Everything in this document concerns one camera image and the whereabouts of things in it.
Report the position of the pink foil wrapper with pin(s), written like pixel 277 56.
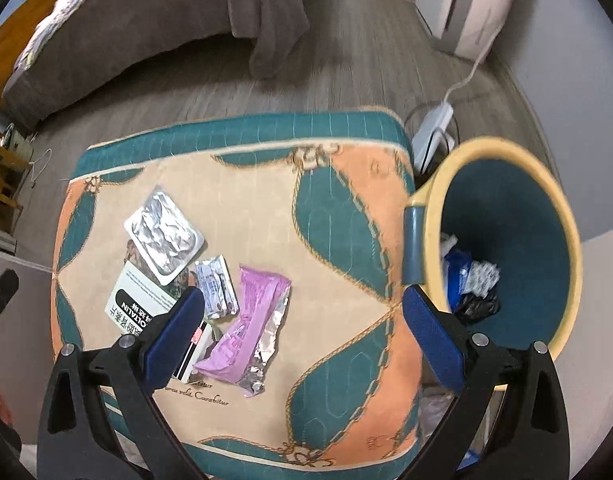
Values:
pixel 246 320

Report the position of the white power strip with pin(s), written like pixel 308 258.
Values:
pixel 431 130

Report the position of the black plastic wrapper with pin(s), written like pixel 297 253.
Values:
pixel 479 310

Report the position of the blue foil wrapper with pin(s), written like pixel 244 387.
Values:
pixel 459 280

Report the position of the bed with grey bedspread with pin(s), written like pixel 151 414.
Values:
pixel 161 15

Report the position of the small silver sachet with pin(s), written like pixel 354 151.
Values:
pixel 214 285

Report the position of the white dotted packet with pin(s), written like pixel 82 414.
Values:
pixel 481 280

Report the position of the brown patterned packet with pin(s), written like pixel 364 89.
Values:
pixel 180 286

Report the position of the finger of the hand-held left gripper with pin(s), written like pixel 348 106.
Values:
pixel 4 292

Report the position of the white and black box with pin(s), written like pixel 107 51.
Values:
pixel 136 290

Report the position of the teal orange patterned mat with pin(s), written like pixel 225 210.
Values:
pixel 266 220

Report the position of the wooden rack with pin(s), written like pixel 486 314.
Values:
pixel 1 170

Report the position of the silver blister pack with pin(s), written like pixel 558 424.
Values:
pixel 164 235

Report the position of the white tissue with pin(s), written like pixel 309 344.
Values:
pixel 449 246

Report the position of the wooden headboard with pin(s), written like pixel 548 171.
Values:
pixel 16 35

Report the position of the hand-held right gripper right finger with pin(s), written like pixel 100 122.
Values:
pixel 431 340

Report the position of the yellow bin with teal inside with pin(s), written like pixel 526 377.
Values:
pixel 516 210

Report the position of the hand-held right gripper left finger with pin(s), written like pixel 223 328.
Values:
pixel 176 330

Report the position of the white appliance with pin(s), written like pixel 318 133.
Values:
pixel 466 0

